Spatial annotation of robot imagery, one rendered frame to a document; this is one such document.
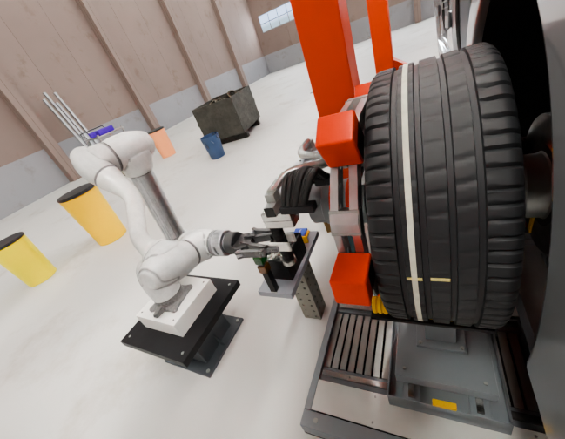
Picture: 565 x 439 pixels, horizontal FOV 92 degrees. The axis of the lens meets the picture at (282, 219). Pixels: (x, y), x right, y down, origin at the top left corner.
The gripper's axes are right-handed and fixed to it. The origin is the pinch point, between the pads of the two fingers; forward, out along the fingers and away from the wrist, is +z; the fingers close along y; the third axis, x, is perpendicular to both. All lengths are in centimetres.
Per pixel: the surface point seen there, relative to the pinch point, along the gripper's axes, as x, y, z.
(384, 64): 1, -253, 8
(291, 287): -38.0, -13.9, -15.2
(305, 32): 48, -60, 3
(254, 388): -83, 13, -40
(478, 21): 36, -44, 53
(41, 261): -63, -44, -354
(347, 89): 25, -60, 14
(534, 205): 1, -9, 59
